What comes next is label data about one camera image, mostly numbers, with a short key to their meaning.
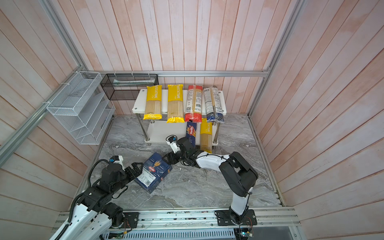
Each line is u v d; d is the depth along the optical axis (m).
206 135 0.96
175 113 0.70
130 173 0.67
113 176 0.55
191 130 0.98
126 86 1.04
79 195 0.53
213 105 0.74
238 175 0.48
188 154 0.71
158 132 1.04
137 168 0.69
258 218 0.75
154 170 0.84
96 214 0.51
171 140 0.80
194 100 0.76
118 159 0.70
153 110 0.72
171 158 0.77
